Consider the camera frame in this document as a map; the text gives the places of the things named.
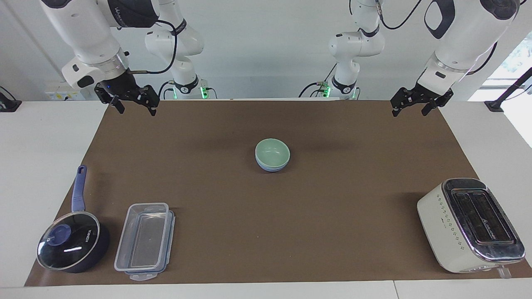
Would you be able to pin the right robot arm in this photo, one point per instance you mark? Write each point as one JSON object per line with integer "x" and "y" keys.
{"x": 89, "y": 37}

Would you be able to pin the white wall socket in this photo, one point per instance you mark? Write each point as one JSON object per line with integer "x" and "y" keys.
{"x": 62, "y": 94}

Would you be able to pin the black stand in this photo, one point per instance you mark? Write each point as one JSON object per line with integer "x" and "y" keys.
{"x": 9, "y": 104}
{"x": 509, "y": 89}

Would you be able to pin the clear plastic container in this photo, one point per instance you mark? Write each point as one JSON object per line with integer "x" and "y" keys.
{"x": 143, "y": 236}

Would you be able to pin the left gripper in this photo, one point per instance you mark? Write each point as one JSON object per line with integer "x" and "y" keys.
{"x": 428, "y": 91}

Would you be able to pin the glass lid with blue knob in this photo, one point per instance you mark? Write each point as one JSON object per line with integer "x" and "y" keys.
{"x": 68, "y": 241}

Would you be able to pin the blue saucepan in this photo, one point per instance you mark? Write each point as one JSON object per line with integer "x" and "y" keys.
{"x": 79, "y": 191}

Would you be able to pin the clear container lid blue clips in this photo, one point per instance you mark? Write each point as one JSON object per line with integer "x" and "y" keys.
{"x": 170, "y": 236}

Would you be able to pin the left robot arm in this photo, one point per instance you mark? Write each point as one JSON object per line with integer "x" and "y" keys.
{"x": 465, "y": 37}

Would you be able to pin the green bowl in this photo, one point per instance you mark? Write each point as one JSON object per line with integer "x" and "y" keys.
{"x": 272, "y": 151}

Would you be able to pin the white toaster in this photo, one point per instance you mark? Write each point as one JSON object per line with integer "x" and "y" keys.
{"x": 453, "y": 228}

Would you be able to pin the blue bowl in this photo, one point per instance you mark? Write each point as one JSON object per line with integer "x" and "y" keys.
{"x": 272, "y": 169}

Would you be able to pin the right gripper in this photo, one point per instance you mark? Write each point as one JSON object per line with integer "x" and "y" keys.
{"x": 121, "y": 86}

